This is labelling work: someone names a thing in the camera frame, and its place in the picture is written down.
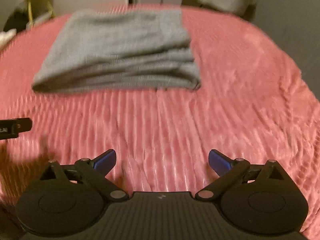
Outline grey sweatpants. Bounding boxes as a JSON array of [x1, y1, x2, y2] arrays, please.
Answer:
[[32, 9, 201, 93]]

